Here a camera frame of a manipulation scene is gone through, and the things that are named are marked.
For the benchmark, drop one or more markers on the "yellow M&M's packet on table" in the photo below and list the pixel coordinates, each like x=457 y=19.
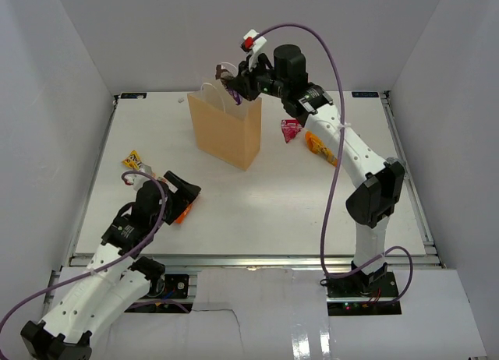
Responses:
x=133 y=161

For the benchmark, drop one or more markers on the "orange Fox's candy bag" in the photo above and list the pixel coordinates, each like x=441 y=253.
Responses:
x=185 y=216

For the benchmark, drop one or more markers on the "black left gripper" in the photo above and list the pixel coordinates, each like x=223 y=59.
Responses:
x=185 y=194

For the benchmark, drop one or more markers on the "brown chocolate bar wrapper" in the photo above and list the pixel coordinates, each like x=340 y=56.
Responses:
x=226 y=77

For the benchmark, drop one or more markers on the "blue label left corner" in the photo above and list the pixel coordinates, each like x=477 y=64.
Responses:
x=129 y=95

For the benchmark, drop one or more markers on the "brown paper bag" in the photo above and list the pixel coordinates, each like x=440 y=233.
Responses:
x=226 y=125

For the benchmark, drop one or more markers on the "blue label corner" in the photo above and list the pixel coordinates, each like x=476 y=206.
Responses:
x=129 y=95
x=365 y=94

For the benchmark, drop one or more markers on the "blue label right corner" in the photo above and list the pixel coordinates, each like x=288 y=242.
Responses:
x=365 y=94

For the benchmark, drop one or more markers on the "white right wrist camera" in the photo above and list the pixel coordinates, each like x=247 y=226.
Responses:
x=253 y=45

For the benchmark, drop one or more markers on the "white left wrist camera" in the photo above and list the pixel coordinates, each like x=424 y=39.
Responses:
x=133 y=180

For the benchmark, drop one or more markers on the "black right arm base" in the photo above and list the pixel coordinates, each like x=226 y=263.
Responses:
x=347 y=298

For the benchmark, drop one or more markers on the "orange yellow candy bag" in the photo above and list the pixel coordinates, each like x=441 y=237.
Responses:
x=316 y=146

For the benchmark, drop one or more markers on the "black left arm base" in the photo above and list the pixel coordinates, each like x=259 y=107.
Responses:
x=167 y=295

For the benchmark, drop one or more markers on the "red snack packet near bag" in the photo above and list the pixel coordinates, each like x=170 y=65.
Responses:
x=290 y=128

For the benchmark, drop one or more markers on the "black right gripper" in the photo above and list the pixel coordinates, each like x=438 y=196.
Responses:
x=245 y=82

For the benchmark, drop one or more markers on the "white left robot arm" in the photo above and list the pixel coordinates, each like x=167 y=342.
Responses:
x=116 y=276

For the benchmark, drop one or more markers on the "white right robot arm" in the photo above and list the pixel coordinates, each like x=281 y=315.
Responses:
x=377 y=182

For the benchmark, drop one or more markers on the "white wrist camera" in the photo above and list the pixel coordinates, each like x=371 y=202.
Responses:
x=133 y=180
x=253 y=45

